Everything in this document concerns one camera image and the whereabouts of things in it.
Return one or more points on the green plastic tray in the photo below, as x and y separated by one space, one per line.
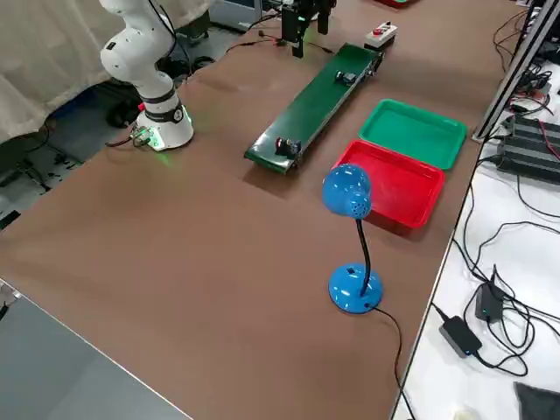
411 131

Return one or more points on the grey push-button control box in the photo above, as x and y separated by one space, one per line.
380 36

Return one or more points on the blue desk lamp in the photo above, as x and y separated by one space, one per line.
350 188

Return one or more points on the green belt conveyor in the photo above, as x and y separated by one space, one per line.
315 100

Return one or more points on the red-capped push button part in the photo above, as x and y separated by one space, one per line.
287 146

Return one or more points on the black finned power supply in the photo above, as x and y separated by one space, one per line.
534 129
529 162

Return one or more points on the aluminium frame post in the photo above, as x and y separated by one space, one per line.
514 74

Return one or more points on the green-capped push button part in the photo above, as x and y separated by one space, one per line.
345 78

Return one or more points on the red plastic tray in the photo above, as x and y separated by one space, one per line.
407 188

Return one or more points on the grey metal panel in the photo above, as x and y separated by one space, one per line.
52 363

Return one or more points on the black power adapter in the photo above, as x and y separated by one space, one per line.
459 336
489 304

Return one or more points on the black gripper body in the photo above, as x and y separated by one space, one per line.
312 6

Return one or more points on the black cloth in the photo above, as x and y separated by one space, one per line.
540 402

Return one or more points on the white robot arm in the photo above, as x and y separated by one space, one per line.
135 57

